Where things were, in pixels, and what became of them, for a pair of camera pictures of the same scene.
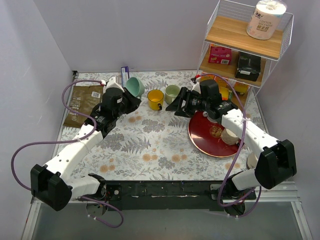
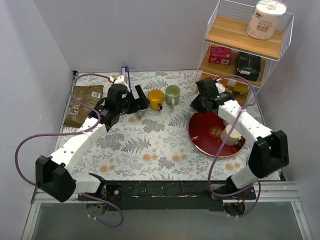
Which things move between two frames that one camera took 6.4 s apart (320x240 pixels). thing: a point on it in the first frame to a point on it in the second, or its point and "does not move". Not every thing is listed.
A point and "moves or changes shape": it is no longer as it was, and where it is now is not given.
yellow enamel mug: (155, 99) does not move
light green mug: (171, 92) does not move
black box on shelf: (249, 66) does not move
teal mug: (135, 87) moves or changes shape
